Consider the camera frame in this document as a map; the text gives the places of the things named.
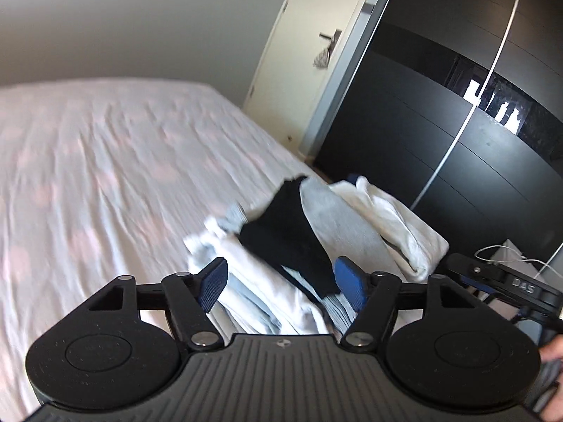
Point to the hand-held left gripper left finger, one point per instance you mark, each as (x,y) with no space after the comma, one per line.
(213,283)

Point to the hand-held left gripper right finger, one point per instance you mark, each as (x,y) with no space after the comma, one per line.
(352,283)

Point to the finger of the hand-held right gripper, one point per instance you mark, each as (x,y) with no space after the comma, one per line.
(477,268)

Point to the grey shirt with black sleeves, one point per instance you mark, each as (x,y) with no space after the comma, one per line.
(286,233)

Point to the person's right hand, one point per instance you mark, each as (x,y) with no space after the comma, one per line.
(553,349)

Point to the white light-blue garment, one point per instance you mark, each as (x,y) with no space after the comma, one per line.
(264,299)

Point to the light grey striped garment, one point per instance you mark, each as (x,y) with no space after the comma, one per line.
(235,217)

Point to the white folded garment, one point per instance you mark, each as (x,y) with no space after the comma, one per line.
(396,224)

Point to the bed with pink dotted sheet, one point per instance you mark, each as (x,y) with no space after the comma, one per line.
(110,162)

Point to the black wardrobe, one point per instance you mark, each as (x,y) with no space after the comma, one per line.
(418,118)

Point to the small hanging sachet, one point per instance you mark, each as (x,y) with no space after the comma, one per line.
(322,57)

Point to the cream door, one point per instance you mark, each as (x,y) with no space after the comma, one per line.
(299,52)

